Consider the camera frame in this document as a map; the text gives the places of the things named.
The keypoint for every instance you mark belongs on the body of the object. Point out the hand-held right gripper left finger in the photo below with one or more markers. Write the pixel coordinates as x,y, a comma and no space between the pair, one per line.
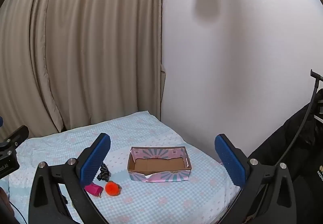
97,157

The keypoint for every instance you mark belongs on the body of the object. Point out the beige curtain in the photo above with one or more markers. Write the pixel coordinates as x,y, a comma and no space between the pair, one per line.
80,44

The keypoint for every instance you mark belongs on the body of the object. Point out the black curved stand rod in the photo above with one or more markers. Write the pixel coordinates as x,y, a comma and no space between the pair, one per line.
306,118

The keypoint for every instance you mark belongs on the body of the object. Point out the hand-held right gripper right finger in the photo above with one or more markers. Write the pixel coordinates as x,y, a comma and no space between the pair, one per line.
229,158

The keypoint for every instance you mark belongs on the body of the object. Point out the black jacket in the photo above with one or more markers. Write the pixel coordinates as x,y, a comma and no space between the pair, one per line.
305,143

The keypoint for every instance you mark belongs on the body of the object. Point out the black patterned scrunchie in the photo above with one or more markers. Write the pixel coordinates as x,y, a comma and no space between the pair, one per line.
104,172

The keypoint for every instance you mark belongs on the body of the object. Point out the pink and blue cardboard box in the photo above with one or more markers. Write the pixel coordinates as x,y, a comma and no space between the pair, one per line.
157,163

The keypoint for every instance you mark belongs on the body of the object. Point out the blue checkered blanket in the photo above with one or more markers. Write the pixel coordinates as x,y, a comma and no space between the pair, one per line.
164,201

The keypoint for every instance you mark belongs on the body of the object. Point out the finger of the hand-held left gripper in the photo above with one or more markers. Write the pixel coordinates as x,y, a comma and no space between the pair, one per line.
0,121
19,133

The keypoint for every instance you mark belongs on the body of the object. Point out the pink fabric pouch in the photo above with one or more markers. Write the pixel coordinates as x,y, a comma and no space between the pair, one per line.
93,188

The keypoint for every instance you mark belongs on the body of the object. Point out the orange fluffy pompom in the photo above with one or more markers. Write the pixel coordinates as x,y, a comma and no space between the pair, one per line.
112,188

